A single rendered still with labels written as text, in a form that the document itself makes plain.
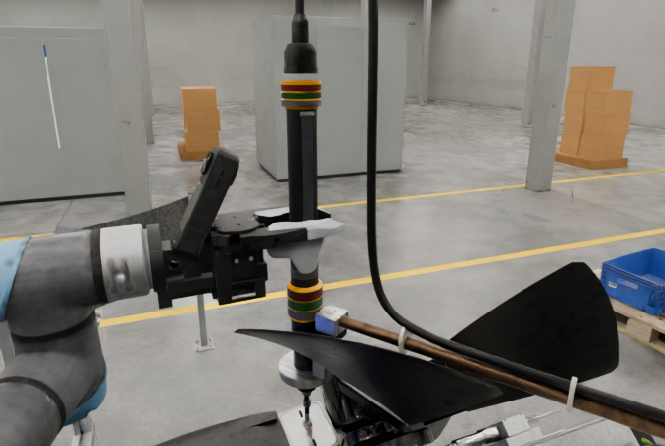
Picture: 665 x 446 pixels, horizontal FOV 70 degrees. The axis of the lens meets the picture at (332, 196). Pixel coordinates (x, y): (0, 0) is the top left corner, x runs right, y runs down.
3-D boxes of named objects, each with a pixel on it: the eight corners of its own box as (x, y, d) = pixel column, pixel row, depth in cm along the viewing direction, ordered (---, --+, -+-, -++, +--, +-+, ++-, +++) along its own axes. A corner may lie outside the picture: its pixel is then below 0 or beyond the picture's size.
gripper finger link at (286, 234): (303, 232, 55) (226, 238, 53) (302, 219, 54) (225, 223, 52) (309, 248, 50) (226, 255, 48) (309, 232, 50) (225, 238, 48)
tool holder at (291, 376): (356, 371, 61) (357, 303, 59) (326, 402, 56) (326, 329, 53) (301, 349, 66) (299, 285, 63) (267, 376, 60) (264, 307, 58)
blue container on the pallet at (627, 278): (708, 297, 317) (715, 267, 311) (655, 318, 291) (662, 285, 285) (646, 273, 352) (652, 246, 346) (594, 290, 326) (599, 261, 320)
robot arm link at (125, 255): (102, 220, 51) (97, 245, 43) (147, 214, 52) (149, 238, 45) (112, 283, 53) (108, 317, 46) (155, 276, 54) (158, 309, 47)
